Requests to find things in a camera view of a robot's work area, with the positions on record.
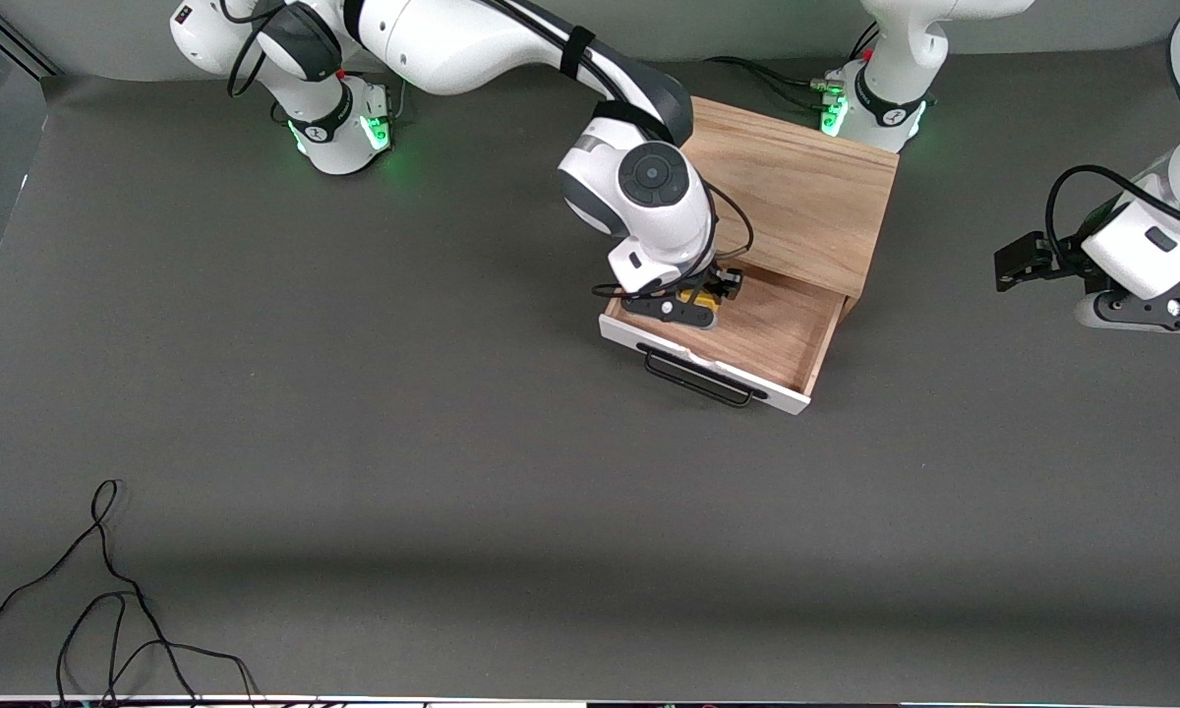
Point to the wooden drawer with white front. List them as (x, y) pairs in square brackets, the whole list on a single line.
[(767, 329)]

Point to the yellow cube block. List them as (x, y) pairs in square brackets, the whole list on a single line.
[(698, 298)]

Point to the light wooden drawer cabinet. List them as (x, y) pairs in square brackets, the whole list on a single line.
[(796, 187)]

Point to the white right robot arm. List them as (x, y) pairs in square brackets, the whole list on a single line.
[(433, 39)]

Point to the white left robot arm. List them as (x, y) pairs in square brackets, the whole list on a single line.
[(895, 59)]

